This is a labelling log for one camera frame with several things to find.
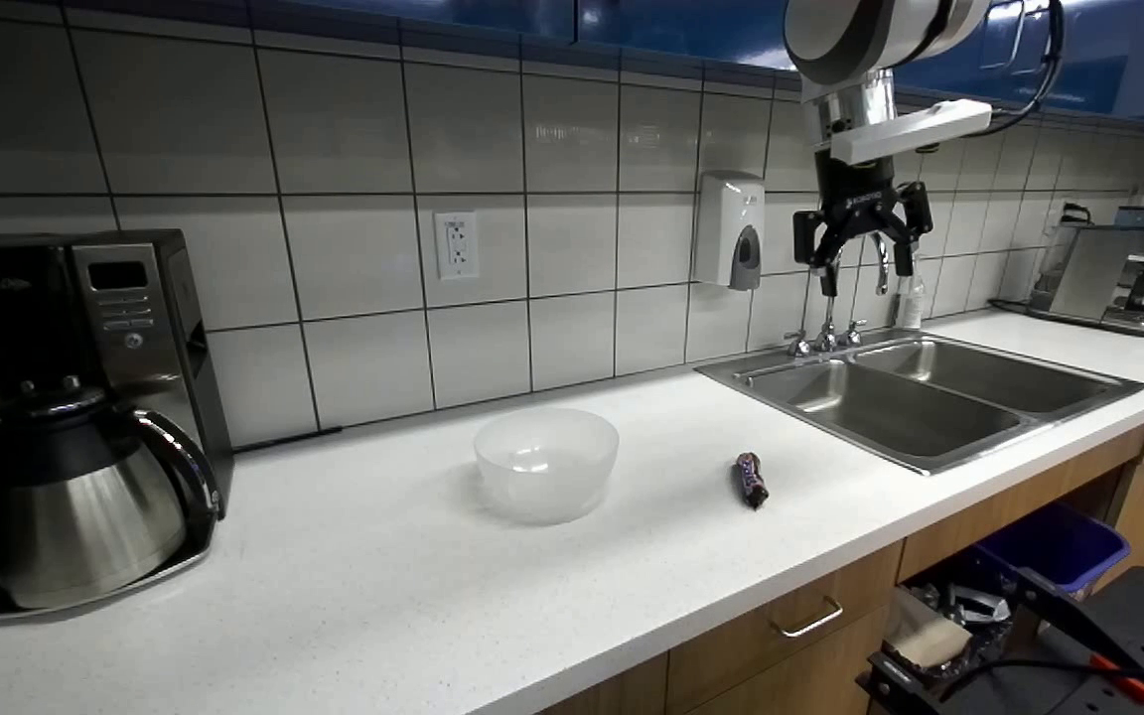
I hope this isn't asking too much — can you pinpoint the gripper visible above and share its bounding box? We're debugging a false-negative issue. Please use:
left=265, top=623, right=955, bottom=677
left=791, top=149, right=934, bottom=300

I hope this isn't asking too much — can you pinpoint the brown wrapped candy bar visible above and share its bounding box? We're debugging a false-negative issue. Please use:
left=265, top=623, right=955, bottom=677
left=734, top=451, right=771, bottom=511

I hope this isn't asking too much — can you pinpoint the translucent white bowl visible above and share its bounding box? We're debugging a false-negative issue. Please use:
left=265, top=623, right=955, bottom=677
left=473, top=406, right=621, bottom=526

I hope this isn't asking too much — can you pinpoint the clear soap bottle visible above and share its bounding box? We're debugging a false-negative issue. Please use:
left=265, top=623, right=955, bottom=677
left=894, top=260, right=929, bottom=332

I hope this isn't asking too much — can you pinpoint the chrome tap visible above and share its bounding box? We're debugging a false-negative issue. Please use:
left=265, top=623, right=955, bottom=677
left=785, top=234, right=893, bottom=359

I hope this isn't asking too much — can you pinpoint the steel double sink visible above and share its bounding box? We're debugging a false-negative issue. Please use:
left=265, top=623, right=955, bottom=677
left=695, top=329, right=1144, bottom=477

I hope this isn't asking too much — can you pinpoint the steel espresso machine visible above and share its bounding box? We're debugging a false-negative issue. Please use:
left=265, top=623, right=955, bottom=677
left=989, top=185, right=1144, bottom=339

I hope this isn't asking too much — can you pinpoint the blue bin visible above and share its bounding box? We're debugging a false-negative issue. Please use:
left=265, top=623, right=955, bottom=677
left=973, top=500, right=1132, bottom=599

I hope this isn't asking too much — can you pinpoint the wooden drawer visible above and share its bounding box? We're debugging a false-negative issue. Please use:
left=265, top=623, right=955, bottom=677
left=665, top=541, right=904, bottom=712

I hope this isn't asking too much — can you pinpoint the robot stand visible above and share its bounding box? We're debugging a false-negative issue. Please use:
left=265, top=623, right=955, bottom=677
left=854, top=565, right=1144, bottom=715

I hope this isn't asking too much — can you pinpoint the orange and black clamp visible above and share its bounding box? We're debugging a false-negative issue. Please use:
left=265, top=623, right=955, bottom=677
left=1019, top=571, right=1144, bottom=707

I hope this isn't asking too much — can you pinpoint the black and silver coffee maker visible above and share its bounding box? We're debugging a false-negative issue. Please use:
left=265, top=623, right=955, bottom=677
left=0, top=229, right=236, bottom=623

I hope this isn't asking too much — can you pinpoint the steel coffee carafe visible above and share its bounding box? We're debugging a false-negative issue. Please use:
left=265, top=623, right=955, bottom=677
left=0, top=381, right=226, bottom=610

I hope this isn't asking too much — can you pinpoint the white wall soap dispenser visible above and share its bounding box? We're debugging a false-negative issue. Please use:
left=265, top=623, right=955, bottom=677
left=692, top=170, right=767, bottom=292

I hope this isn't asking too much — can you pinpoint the silver drawer handle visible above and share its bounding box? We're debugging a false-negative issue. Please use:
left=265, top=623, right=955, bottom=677
left=770, top=595, right=845, bottom=640

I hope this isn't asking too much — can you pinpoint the white wall socket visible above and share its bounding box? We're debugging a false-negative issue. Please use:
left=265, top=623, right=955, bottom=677
left=433, top=210, right=481, bottom=282

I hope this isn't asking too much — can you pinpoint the black cable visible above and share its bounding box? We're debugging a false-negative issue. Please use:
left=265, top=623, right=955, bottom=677
left=937, top=655, right=1144, bottom=702

